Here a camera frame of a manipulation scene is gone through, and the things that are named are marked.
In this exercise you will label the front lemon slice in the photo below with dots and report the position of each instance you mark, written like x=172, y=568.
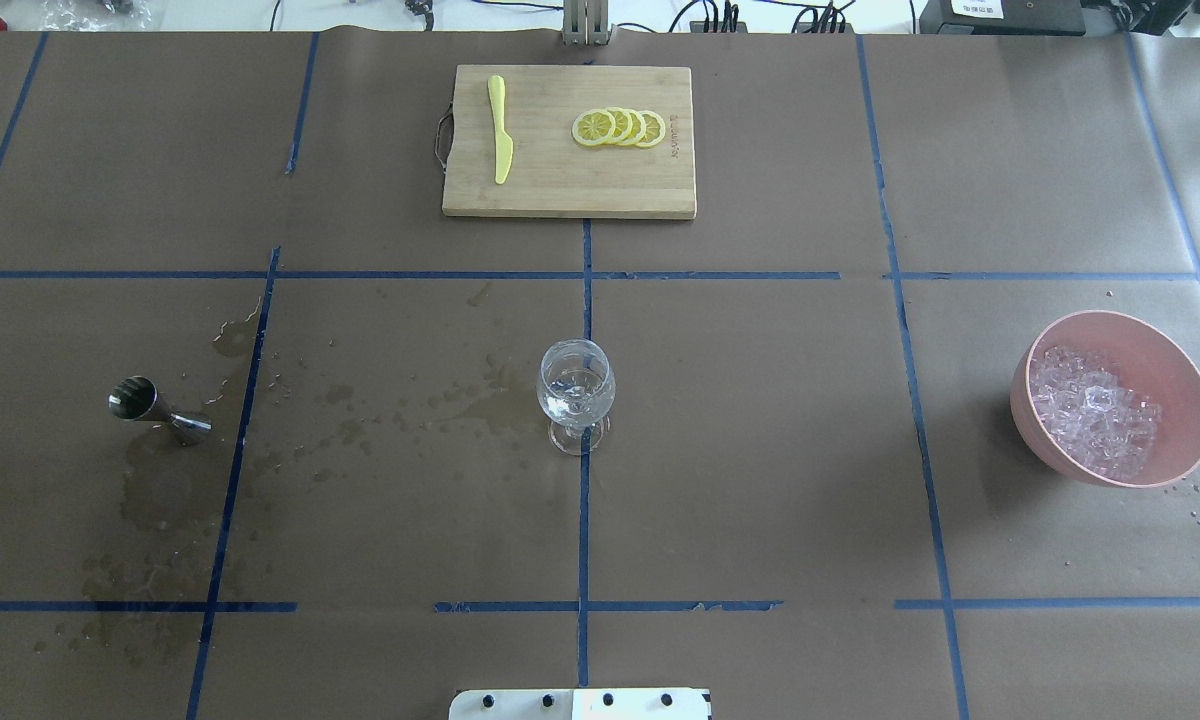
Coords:
x=594, y=128

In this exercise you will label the lemon slice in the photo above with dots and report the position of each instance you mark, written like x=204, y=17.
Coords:
x=594, y=128
x=622, y=127
x=635, y=128
x=655, y=128

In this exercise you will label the steel cocktail jigger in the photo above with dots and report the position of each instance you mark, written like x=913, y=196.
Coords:
x=137, y=398

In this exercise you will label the aluminium frame post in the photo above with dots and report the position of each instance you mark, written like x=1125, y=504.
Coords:
x=586, y=23

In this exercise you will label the back lemon slice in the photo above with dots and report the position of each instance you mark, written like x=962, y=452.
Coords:
x=655, y=128

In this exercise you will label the black box device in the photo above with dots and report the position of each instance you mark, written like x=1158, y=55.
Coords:
x=1014, y=18

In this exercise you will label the bamboo cutting board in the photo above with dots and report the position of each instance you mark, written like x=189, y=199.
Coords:
x=554, y=177

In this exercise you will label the pink bowl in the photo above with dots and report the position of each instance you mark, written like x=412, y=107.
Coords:
x=1146, y=361

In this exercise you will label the pile of ice cubes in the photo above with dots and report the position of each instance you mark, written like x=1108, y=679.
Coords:
x=1088, y=410

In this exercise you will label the clear wine glass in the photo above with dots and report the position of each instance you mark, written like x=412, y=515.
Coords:
x=576, y=389

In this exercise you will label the white mounting base plate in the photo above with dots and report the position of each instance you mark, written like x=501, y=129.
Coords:
x=583, y=703

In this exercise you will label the yellow plastic knife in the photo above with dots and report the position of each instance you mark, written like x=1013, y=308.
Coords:
x=503, y=142

